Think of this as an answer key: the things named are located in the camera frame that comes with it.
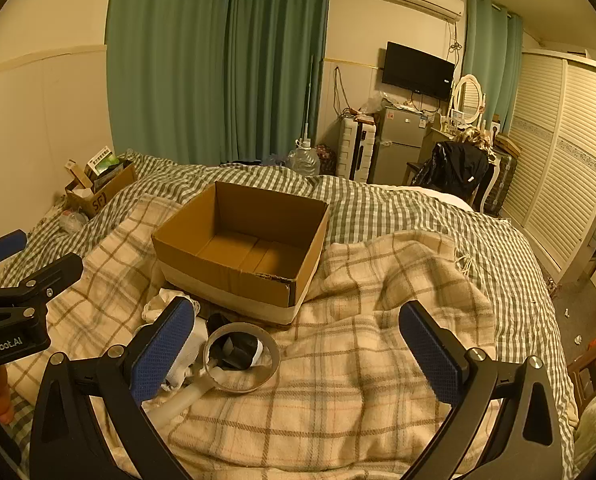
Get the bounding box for black cloth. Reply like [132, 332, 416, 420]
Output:
[210, 312, 267, 371]

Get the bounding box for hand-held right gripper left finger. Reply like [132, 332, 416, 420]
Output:
[29, 296, 199, 480]

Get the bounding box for beige plaid blanket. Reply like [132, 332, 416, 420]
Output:
[5, 192, 578, 480]

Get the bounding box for small cardboard box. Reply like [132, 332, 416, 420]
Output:
[64, 160, 138, 220]

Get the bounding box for silver fridge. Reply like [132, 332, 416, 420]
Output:
[375, 105, 429, 185]

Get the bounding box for white paper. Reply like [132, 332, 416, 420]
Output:
[142, 287, 213, 393]

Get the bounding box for large cardboard box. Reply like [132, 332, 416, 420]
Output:
[151, 181, 331, 325]

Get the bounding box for green and white carton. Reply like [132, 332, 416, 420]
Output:
[90, 145, 121, 177]

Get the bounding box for beige narrow carton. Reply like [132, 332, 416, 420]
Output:
[67, 159, 96, 193]

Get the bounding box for green curtain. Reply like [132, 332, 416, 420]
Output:
[105, 0, 236, 166]
[465, 0, 523, 133]
[225, 0, 332, 166]

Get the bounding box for white cup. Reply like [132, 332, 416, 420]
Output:
[203, 322, 281, 395]

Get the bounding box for patterned cloth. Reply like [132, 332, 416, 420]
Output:
[452, 127, 493, 153]

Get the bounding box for clear plastic bag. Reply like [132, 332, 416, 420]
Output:
[58, 207, 89, 233]

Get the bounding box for white suitcase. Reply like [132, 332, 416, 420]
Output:
[337, 115, 379, 183]

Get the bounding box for wooden stool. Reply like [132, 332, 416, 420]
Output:
[568, 340, 596, 406]

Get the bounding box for large clear water bottle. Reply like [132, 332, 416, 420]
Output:
[287, 137, 321, 177]

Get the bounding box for white pole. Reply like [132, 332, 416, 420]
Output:
[300, 55, 316, 146]

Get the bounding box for dressing table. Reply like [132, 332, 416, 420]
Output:
[423, 122, 458, 161]

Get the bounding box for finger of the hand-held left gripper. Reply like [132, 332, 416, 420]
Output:
[0, 229, 28, 268]
[0, 252, 85, 312]

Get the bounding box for white chair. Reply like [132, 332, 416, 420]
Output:
[405, 150, 498, 211]

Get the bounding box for crumpled plastic bag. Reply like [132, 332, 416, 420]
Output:
[359, 92, 386, 118]

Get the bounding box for white louvred wardrobe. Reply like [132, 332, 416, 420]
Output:
[498, 49, 596, 281]

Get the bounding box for dark patterned bag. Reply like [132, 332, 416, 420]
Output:
[314, 145, 339, 176]

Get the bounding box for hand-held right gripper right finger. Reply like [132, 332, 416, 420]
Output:
[399, 300, 563, 480]

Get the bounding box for black wall television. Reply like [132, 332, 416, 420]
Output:
[381, 41, 456, 102]

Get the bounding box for wall cables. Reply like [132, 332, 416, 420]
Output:
[332, 66, 351, 116]

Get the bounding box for white oval mirror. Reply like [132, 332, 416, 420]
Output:
[450, 74, 484, 126]

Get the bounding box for black jacket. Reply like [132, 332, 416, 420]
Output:
[418, 140, 489, 196]

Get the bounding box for dark striped suitcase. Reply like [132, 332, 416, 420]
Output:
[482, 145, 518, 213]

